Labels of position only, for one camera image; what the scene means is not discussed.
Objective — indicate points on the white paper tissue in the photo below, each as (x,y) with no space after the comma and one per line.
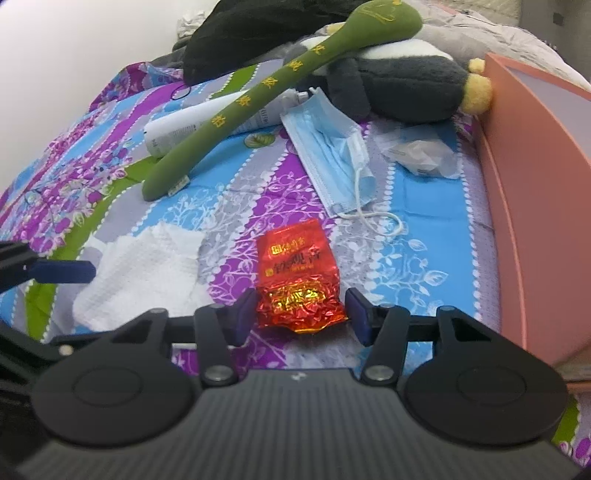
(147,263)

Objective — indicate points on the red foil packet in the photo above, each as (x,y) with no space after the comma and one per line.
(295,267)

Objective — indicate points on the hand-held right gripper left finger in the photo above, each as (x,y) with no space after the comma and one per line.
(242,318)

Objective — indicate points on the blue face mask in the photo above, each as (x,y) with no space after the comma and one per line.
(328,147)

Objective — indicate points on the pink cardboard box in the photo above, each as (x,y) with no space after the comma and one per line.
(531,207)

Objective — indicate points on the green wooden paddle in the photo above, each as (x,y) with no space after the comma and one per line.
(258,97)

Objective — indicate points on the grey penguin plush toy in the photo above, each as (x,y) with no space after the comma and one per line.
(401,87)

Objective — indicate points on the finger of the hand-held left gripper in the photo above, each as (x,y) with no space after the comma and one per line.
(69,344)
(64,271)

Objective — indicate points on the grey duvet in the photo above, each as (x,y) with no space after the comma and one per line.
(508,32)

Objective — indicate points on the white crumpled cloth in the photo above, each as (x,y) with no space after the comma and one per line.
(187,25)

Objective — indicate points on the black clothing pile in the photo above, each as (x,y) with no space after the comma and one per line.
(258,32)

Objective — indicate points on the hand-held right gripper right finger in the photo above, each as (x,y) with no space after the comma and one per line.
(360,318)

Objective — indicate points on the white spray bottle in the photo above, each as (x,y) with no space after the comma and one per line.
(175,127)

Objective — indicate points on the dark wall socket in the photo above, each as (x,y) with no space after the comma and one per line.
(558,19)

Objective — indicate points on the clear plastic wrapper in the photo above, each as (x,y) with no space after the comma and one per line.
(420,154)

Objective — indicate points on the floral printed bedsheet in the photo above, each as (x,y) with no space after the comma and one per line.
(415,258)

